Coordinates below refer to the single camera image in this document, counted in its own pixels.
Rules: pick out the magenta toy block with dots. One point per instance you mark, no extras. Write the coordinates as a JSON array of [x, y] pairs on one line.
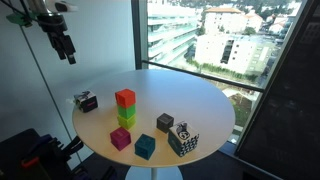
[[120, 138]]

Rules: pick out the window frame beside dark panel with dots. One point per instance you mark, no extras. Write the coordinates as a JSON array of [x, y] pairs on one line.
[[266, 86]]

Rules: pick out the orange toy block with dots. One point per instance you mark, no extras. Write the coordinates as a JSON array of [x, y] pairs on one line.
[[125, 97]]

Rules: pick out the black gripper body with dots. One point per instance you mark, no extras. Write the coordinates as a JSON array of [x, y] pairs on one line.
[[51, 24]]

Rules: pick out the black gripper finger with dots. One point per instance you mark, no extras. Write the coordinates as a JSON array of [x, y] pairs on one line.
[[58, 46], [69, 50]]

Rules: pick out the lime yellow-green toy block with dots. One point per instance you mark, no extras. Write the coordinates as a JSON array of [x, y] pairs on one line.
[[127, 122]]

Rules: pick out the dark wall panel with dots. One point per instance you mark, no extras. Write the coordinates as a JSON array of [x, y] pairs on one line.
[[290, 100]]

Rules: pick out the dark window handrail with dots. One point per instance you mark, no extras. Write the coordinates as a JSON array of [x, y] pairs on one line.
[[203, 76]]

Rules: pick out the teal blue toy block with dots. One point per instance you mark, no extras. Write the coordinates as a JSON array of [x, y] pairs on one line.
[[145, 146]]

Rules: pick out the green toy block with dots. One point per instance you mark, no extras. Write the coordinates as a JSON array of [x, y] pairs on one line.
[[126, 111]]

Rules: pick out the zebra print soft cube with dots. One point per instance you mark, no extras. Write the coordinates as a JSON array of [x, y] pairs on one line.
[[86, 101]]

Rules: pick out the glass office building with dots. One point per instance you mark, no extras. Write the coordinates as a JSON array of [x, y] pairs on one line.
[[170, 33]]

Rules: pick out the white table pedestal base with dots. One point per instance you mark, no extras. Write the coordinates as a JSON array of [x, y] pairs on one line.
[[153, 173]]

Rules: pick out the owl print soft cube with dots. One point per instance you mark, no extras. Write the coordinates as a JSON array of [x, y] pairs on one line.
[[183, 139]]

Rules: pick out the black equipment cart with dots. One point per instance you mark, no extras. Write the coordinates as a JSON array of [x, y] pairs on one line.
[[30, 156]]

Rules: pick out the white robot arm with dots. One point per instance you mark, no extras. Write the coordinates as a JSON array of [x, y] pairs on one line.
[[41, 4]]

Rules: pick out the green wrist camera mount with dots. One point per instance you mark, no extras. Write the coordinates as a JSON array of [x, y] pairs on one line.
[[19, 18]]

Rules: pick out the gray toy block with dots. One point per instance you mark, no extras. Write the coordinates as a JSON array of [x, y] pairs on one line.
[[164, 122]]

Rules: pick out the white apartment building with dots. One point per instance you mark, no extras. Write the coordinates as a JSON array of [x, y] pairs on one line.
[[233, 46]]

